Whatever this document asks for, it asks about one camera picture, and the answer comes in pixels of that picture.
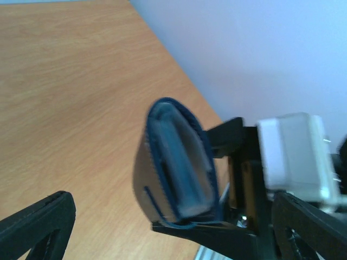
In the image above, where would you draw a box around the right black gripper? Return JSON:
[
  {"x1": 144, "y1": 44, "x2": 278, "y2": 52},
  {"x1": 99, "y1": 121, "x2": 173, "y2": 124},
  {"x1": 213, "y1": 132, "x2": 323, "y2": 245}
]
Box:
[{"x1": 152, "y1": 117, "x2": 274, "y2": 259}]

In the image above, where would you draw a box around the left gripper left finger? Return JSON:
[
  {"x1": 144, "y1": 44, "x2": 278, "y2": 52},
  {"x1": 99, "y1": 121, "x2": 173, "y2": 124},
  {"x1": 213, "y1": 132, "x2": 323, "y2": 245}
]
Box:
[{"x1": 1, "y1": 191, "x2": 76, "y2": 259}]

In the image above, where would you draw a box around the blue card holder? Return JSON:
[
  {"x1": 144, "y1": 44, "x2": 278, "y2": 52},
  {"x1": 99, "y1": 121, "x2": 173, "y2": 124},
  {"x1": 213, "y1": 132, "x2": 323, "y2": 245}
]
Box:
[{"x1": 133, "y1": 97, "x2": 223, "y2": 229}]

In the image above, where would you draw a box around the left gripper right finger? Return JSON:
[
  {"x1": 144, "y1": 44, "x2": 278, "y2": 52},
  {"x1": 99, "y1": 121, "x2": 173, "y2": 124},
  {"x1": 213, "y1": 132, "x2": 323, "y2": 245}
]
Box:
[{"x1": 272, "y1": 192, "x2": 346, "y2": 259}]

